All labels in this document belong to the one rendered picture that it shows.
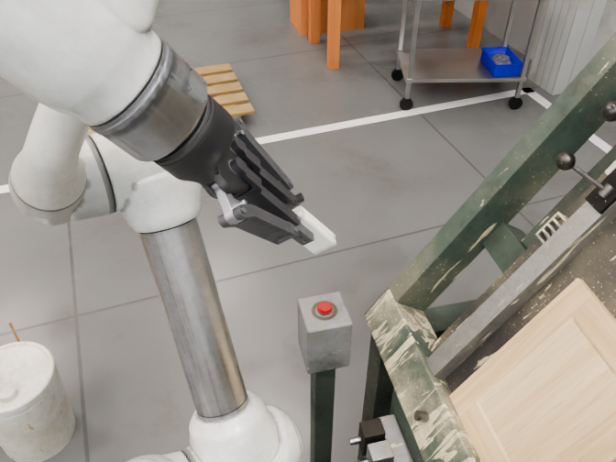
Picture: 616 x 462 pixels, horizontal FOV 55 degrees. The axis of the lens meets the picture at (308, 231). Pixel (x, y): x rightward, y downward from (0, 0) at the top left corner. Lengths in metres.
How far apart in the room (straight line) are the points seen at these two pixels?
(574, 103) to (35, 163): 1.10
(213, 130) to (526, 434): 1.01
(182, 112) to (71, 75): 0.09
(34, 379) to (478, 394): 1.52
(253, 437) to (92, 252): 2.25
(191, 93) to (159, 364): 2.25
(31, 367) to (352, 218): 1.80
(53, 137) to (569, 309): 1.01
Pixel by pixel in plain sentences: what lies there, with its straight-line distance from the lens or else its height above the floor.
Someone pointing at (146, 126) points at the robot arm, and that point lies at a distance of 0.47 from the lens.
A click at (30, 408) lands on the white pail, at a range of 2.28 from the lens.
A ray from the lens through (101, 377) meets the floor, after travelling 2.70.
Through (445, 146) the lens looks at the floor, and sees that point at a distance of 3.98.
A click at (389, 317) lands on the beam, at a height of 0.87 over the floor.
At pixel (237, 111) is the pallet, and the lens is 4.08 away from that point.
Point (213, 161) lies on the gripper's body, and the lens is 0.50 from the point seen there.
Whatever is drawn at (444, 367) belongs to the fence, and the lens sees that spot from 1.46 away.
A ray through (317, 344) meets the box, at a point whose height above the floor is 0.88.
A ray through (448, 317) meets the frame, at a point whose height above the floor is 0.79.
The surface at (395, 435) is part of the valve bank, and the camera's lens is 1.57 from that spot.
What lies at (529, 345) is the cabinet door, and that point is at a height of 1.09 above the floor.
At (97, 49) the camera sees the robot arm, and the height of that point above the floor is 1.92.
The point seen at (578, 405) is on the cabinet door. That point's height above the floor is 1.10.
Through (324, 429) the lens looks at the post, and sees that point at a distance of 1.95.
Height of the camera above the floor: 2.08
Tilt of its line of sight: 41 degrees down
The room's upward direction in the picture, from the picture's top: straight up
